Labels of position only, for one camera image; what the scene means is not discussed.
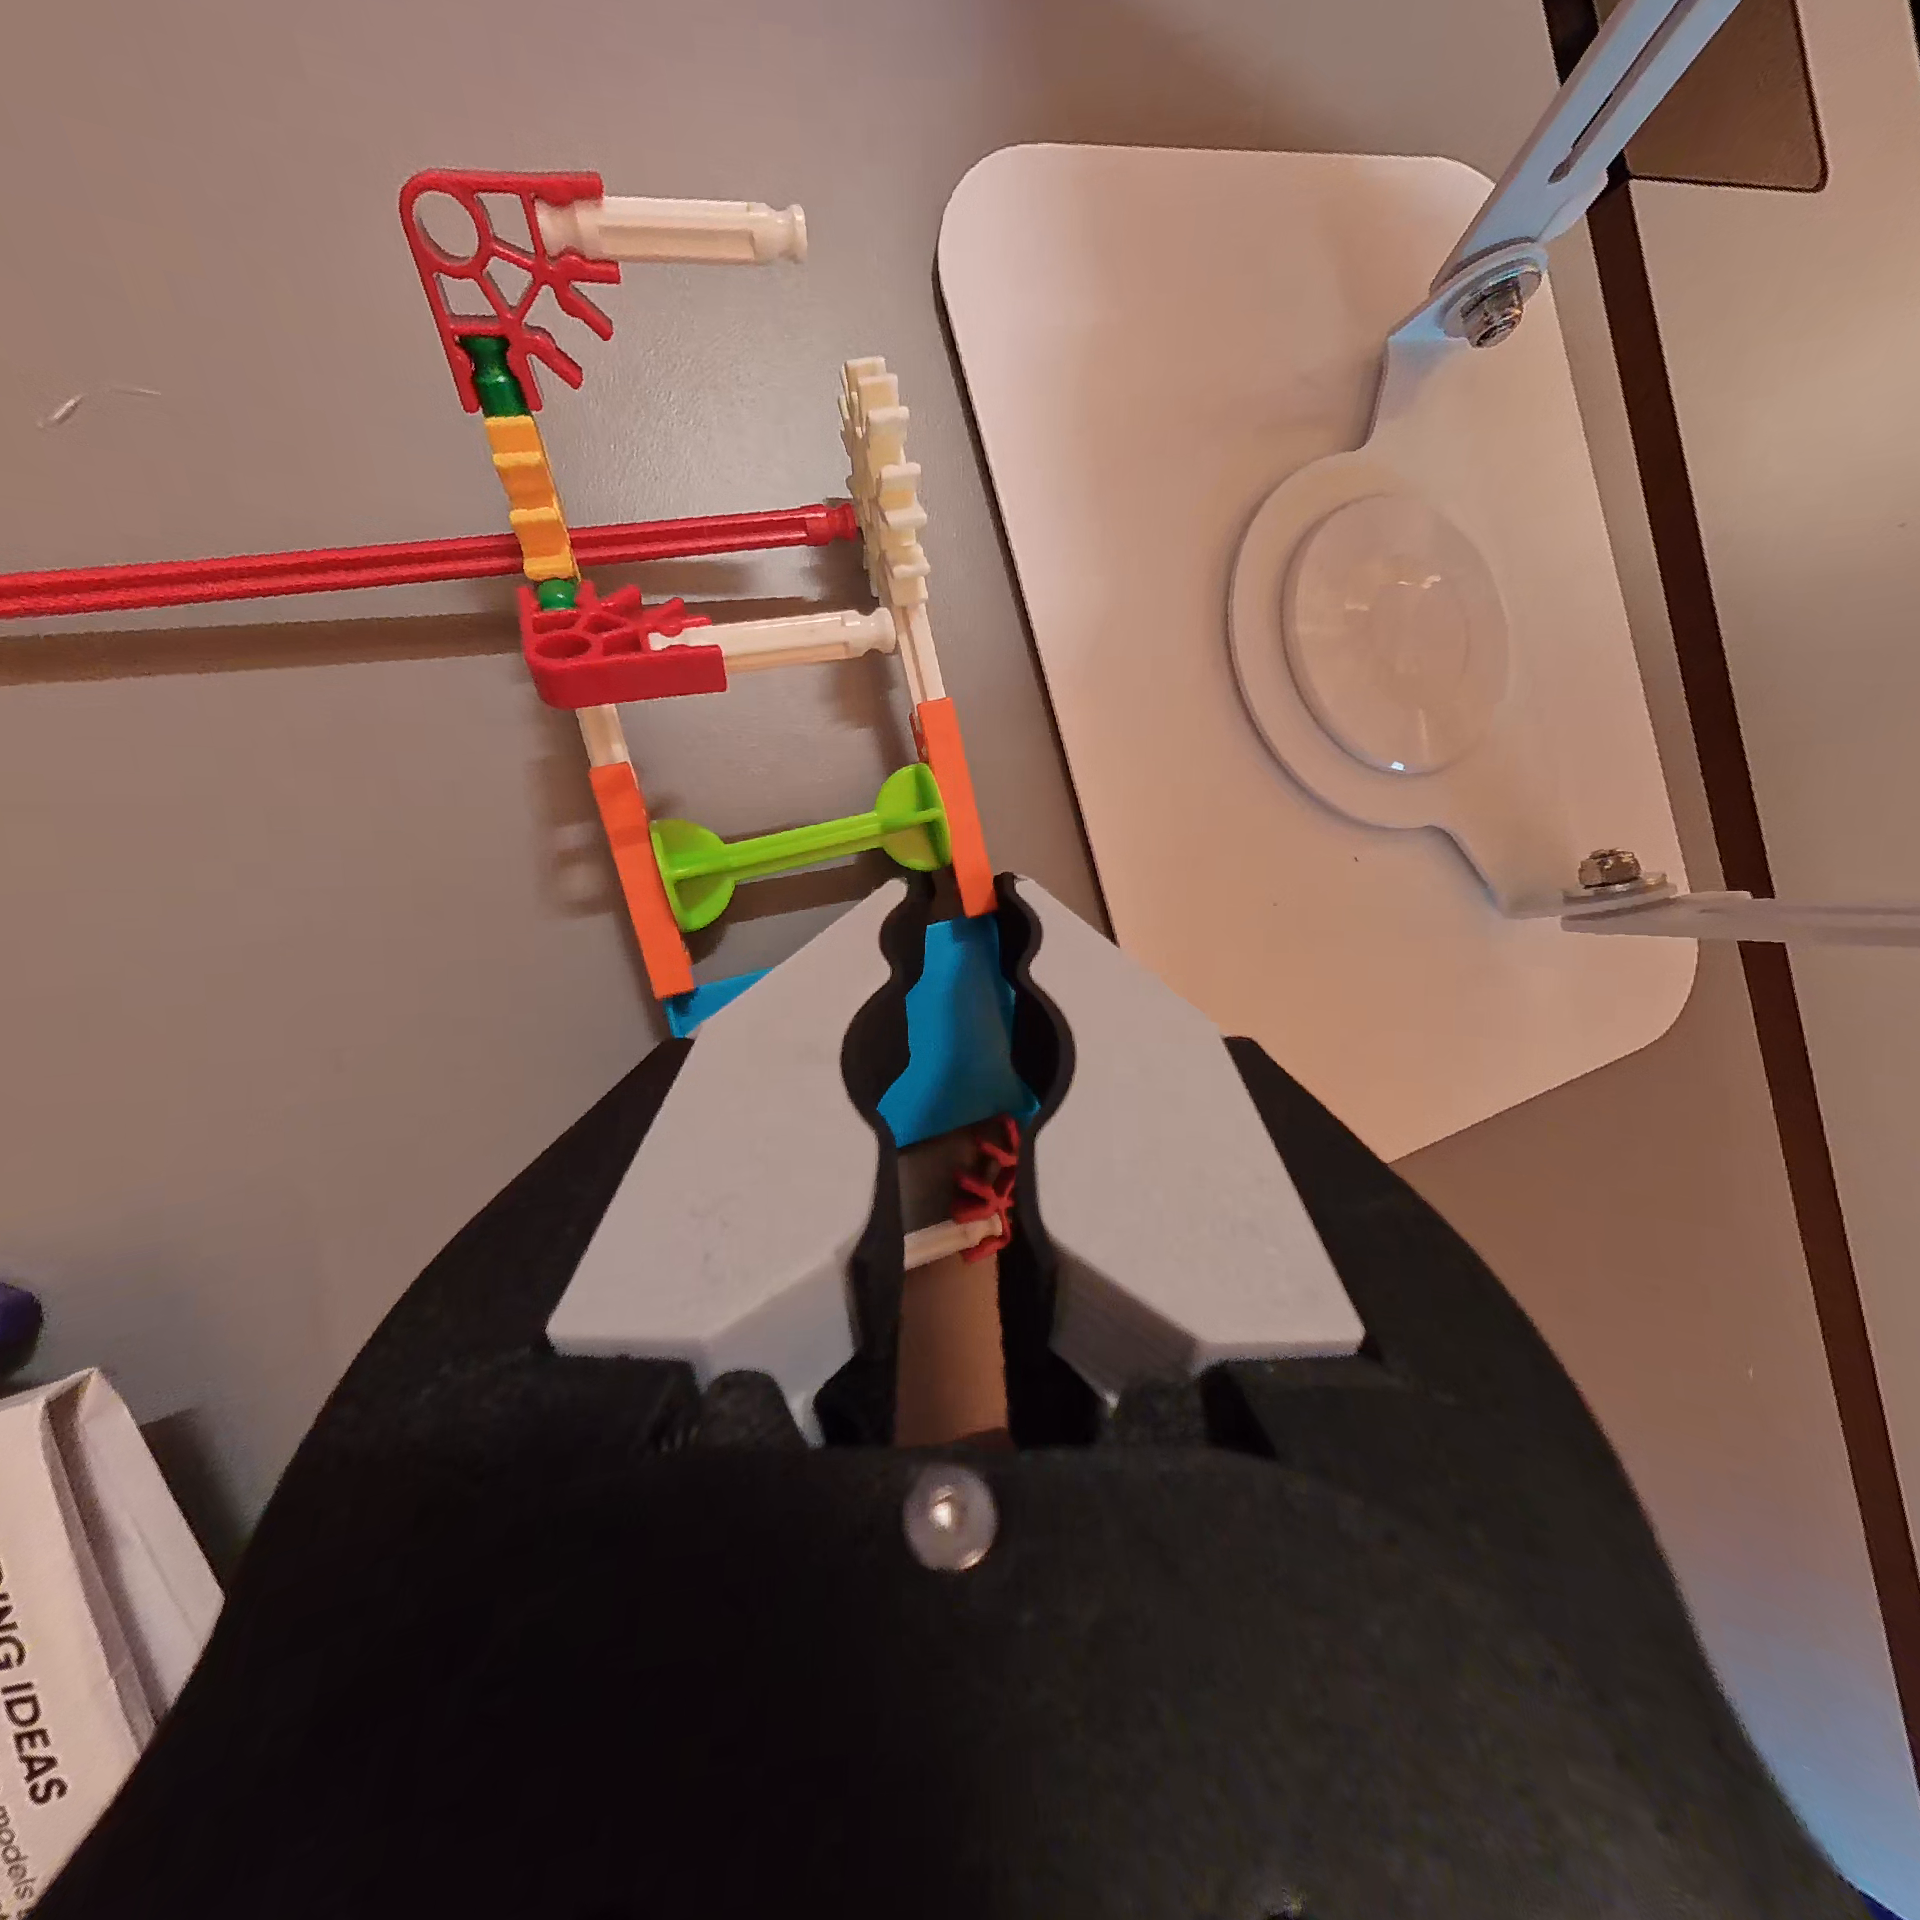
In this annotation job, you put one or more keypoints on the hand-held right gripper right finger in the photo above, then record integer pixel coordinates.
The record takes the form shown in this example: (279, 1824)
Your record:
(1201, 1200)

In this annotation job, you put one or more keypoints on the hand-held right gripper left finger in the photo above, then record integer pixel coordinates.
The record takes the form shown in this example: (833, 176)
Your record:
(722, 1200)

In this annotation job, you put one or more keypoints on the colourful toy construction model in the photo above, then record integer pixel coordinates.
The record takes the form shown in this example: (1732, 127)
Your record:
(615, 683)

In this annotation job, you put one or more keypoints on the white toy rod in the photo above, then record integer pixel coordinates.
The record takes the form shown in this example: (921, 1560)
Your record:
(810, 639)
(676, 233)

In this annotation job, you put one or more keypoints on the blue rod snowflake assembly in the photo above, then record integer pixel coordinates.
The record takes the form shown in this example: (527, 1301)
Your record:
(15, 1328)

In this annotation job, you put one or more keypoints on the instruction booklet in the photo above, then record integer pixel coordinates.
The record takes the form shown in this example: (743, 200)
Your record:
(76, 1575)

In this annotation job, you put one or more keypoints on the white metal stand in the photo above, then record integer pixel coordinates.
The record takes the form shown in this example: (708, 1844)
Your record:
(1142, 452)

